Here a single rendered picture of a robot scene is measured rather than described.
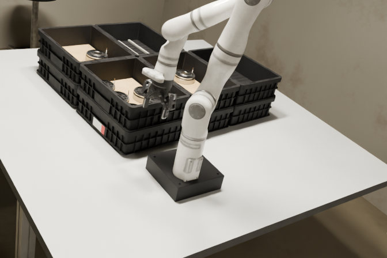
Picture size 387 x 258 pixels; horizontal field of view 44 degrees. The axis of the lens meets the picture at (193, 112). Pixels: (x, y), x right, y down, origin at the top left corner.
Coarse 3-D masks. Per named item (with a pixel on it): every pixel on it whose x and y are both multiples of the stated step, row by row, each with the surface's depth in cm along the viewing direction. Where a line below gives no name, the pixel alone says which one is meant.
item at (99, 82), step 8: (80, 64) 201; (88, 64) 203; (144, 64) 215; (88, 72) 196; (96, 80) 193; (104, 88) 189; (176, 88) 201; (112, 96) 185; (120, 96) 183; (184, 96) 195; (120, 104) 182; (128, 104) 179; (152, 104) 183; (160, 104) 186
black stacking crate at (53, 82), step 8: (40, 56) 228; (40, 64) 231; (48, 64) 223; (40, 72) 233; (48, 72) 226; (56, 72) 218; (48, 80) 229; (56, 80) 221; (64, 80) 213; (56, 88) 222; (64, 88) 216; (72, 88) 210; (64, 96) 218; (72, 96) 213; (72, 104) 213
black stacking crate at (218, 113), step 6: (228, 108) 218; (216, 114) 214; (222, 114) 217; (228, 114) 222; (210, 120) 214; (216, 120) 217; (222, 120) 221; (180, 126) 207; (210, 126) 217; (216, 126) 220; (222, 126) 223; (228, 126) 225; (180, 132) 208
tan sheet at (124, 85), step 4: (116, 80) 217; (120, 80) 218; (124, 80) 219; (128, 80) 220; (132, 80) 221; (116, 84) 214; (120, 84) 215; (124, 84) 216; (128, 84) 216; (132, 84) 217; (136, 84) 218; (116, 88) 210; (120, 88) 211; (124, 88) 212; (128, 88) 213; (132, 88) 214; (124, 92) 209; (132, 92) 210; (128, 96) 206; (132, 100) 204
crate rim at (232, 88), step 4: (180, 52) 236; (184, 52) 238; (188, 52) 238; (140, 56) 221; (144, 56) 222; (148, 56) 223; (152, 56) 225; (192, 56) 235; (144, 60) 218; (200, 60) 232; (204, 64) 229; (232, 80) 219; (176, 84) 203; (236, 84) 216; (184, 88) 201; (224, 88) 209; (228, 88) 210; (232, 88) 212; (236, 88) 214; (188, 92) 199; (224, 92) 209; (228, 92) 211
